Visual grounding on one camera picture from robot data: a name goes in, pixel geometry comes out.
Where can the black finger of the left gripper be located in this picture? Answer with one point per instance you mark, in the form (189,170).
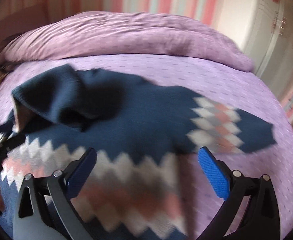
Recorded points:
(11,140)

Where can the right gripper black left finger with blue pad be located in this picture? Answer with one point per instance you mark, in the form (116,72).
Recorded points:
(44,210)

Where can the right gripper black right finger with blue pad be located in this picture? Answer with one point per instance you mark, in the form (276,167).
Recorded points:
(261,218)

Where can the navy argyle knit sweater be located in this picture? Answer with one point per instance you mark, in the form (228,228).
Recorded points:
(138,130)

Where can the purple dotted bed sheet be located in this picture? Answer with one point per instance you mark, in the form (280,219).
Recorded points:
(197,200)

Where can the mauve dotted quilt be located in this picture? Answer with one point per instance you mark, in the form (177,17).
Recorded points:
(106,33)

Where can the white wardrobe with stickers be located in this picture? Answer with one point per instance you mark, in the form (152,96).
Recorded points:
(270,44)

